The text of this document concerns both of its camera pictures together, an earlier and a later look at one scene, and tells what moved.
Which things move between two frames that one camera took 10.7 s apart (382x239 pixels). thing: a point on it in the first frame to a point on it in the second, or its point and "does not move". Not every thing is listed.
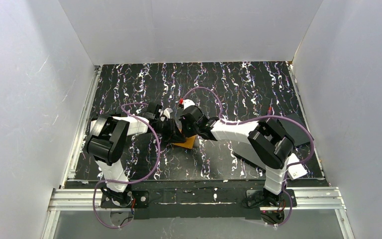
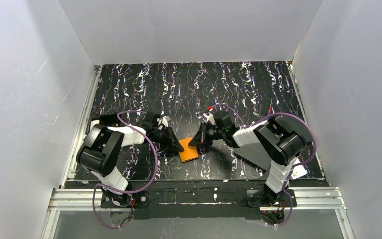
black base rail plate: (163, 199) does not move
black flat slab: (246, 153) does not move
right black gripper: (184, 124) to (204, 134)
